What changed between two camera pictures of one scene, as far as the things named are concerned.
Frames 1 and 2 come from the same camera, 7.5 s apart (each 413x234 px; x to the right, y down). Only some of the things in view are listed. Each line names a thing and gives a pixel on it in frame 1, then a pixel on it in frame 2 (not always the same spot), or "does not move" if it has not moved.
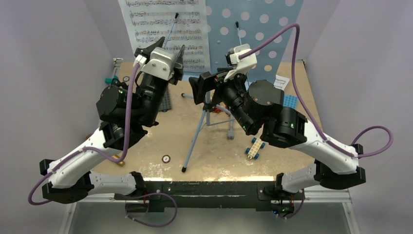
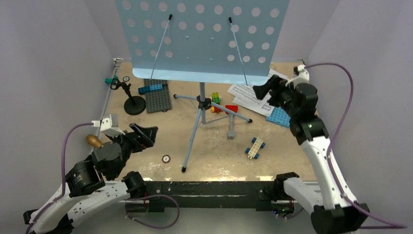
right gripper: (205, 82) to (262, 90)
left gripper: (177, 72) to (146, 136)
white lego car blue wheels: (253, 152) does not move
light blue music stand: (208, 114) to (215, 41)
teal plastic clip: (108, 80) does not move
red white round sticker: (166, 159) does not move
